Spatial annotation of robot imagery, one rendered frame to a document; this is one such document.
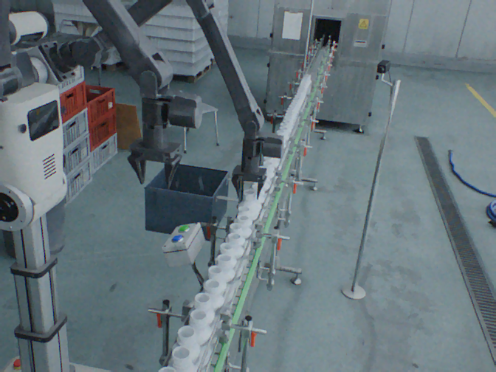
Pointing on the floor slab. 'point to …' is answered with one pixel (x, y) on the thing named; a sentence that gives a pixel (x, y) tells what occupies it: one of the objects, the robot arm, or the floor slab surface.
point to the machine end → (339, 88)
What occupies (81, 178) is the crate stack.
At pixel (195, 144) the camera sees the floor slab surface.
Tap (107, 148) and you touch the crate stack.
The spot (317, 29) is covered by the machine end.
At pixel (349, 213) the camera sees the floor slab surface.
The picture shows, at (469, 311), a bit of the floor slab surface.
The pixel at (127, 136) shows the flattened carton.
